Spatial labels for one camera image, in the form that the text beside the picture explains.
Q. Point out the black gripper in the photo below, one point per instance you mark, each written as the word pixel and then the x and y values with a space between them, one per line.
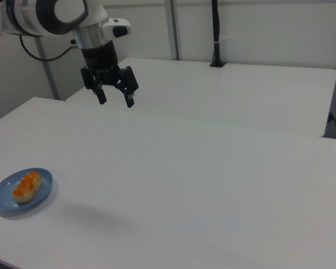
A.
pixel 100 60

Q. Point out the bread with orange topping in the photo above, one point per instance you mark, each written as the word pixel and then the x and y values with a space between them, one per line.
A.
pixel 26 187

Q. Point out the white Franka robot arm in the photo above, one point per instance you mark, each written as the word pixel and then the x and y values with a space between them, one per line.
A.
pixel 98 11

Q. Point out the white laminate side table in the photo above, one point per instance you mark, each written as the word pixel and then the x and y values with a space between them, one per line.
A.
pixel 212 95

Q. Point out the black pole with base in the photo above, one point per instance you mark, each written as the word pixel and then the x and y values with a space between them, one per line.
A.
pixel 216 28

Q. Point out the blue round plate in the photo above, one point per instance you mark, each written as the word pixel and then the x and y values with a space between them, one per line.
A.
pixel 5 201

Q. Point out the grey metal partition post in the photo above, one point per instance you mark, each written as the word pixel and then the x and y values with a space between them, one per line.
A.
pixel 176 28
pixel 49 73

